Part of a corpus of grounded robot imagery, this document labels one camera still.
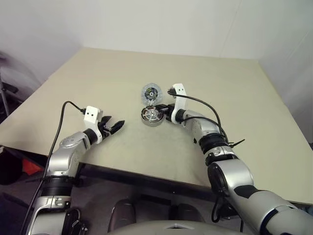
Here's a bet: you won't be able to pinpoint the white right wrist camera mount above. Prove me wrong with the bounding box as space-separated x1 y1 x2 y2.
170 83 188 124

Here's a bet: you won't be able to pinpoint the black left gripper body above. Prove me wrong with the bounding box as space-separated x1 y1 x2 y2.
98 122 115 138

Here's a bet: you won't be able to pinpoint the silver motor lid circuit board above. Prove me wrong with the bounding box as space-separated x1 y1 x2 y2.
141 83 162 106

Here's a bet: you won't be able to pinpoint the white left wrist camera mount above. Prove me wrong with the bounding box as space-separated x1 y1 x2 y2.
83 105 103 144

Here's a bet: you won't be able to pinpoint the dark table frame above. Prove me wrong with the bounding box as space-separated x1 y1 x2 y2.
78 163 216 196

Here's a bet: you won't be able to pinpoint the black rotor ring silver spokes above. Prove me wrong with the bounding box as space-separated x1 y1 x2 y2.
142 108 162 122

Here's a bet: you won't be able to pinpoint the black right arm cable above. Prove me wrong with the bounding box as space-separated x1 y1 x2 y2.
167 88 230 147

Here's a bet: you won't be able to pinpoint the black zip tie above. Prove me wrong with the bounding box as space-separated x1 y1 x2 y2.
229 139 246 148

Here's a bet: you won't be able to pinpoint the grey robot torso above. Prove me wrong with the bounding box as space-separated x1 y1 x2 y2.
106 219 245 235

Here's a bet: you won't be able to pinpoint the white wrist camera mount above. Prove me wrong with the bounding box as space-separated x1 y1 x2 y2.
83 105 103 144
170 83 188 124

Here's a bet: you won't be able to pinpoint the red object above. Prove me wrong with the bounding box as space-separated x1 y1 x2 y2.
22 158 42 176

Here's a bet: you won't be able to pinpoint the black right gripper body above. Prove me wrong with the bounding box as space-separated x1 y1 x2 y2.
163 104 176 122

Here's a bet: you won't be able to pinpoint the dark rounded shape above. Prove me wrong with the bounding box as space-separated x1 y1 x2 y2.
108 199 136 232
169 203 203 223

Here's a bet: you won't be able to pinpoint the grey motor housing with stator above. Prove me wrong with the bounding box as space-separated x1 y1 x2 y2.
141 107 164 127

